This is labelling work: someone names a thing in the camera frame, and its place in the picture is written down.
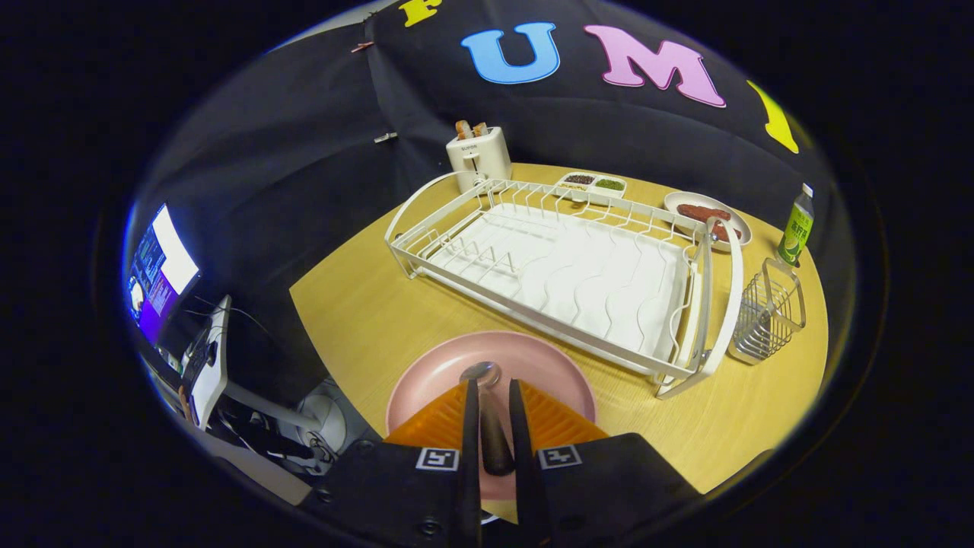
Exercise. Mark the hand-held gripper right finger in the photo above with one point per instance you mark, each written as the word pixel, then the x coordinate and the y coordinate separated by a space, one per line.
pixel 525 472

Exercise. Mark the red meat piece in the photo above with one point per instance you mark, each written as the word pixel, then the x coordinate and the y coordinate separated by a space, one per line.
pixel 700 212
pixel 727 230

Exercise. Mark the white toaster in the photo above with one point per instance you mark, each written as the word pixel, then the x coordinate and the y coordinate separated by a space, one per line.
pixel 491 156

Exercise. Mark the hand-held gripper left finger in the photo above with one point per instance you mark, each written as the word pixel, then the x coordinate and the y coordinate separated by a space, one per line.
pixel 472 457

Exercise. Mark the black backdrop cloth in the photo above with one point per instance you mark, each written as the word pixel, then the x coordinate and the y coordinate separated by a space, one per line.
pixel 304 152

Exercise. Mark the white round stand base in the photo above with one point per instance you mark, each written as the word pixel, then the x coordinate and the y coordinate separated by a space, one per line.
pixel 327 415

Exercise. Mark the beige round plate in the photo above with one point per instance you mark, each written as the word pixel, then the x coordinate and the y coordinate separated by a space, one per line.
pixel 673 202

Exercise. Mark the pink plate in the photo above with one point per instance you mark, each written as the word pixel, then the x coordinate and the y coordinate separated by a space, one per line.
pixel 533 365

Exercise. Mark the green label drink bottle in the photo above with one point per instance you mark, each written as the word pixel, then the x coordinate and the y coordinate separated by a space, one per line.
pixel 797 228

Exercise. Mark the computer monitor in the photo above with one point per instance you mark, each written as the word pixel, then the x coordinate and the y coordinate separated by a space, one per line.
pixel 163 274

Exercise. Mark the white divided grain tray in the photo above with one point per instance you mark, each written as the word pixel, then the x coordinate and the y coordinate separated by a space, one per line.
pixel 592 183

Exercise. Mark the white flat device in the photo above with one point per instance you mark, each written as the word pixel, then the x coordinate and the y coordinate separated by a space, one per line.
pixel 213 365

